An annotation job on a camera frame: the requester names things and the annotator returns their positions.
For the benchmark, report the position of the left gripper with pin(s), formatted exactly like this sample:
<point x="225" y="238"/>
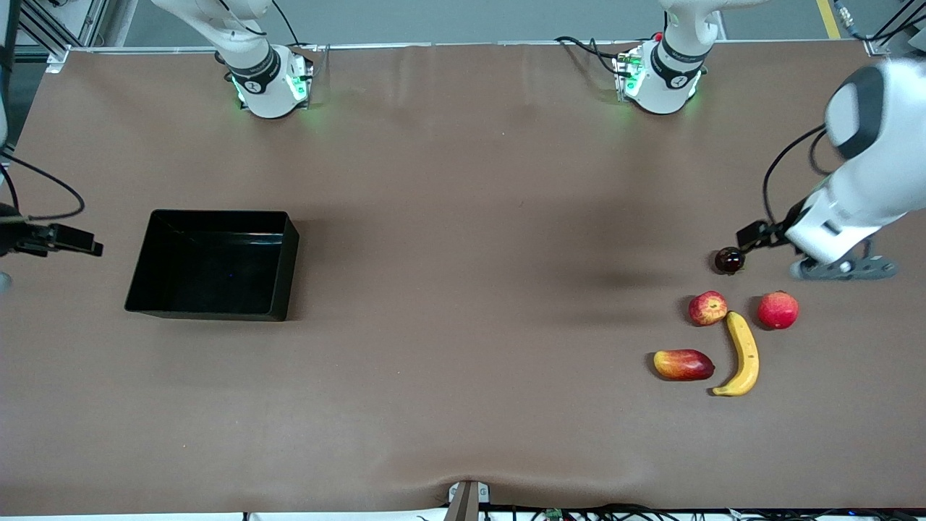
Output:
<point x="775" y="233"/>

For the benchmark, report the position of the black plastic box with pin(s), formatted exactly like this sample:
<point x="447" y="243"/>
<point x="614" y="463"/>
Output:
<point x="213" y="268"/>

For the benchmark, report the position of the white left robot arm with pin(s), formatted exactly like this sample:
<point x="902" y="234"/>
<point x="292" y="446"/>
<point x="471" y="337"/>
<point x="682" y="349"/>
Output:
<point x="872" y="181"/>

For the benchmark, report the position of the aluminium frame profile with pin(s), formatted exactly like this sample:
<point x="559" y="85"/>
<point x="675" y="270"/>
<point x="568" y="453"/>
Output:
<point x="893" y="29"/>
<point x="51" y="32"/>

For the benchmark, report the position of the red yellow mango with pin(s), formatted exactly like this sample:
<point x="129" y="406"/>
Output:
<point x="684" y="365"/>

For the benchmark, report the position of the dark purple plum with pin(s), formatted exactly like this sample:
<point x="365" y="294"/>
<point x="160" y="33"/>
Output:
<point x="729" y="260"/>

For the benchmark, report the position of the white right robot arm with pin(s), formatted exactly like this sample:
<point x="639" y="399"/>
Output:
<point x="264" y="79"/>

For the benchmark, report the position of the round red pomegranate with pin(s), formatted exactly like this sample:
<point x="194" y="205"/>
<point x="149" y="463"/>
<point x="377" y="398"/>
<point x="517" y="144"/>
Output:
<point x="778" y="310"/>

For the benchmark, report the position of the red yellow apple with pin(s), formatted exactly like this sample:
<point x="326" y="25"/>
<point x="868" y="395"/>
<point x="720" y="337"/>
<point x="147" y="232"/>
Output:
<point x="707" y="308"/>

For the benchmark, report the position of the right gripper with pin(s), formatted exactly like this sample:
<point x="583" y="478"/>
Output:
<point x="16" y="238"/>

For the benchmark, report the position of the yellow banana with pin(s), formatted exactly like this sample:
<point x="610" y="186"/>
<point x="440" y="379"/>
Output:
<point x="745" y="354"/>

